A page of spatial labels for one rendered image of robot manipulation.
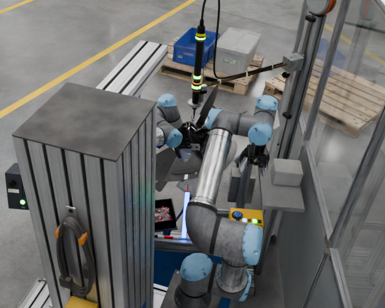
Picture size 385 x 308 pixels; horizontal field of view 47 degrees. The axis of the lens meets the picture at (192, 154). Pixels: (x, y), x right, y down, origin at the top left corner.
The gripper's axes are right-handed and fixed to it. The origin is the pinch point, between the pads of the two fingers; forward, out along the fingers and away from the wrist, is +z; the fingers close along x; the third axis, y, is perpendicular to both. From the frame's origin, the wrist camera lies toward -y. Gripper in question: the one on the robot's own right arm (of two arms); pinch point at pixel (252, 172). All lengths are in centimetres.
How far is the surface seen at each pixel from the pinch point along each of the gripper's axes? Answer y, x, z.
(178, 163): -37, -31, 30
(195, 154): -43, -23, 29
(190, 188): -39, -23, 49
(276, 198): -51, 26, 62
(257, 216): -15.3, 9.8, 40.8
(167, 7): -555, -84, 148
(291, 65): -81, 24, -8
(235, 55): -322, 15, 107
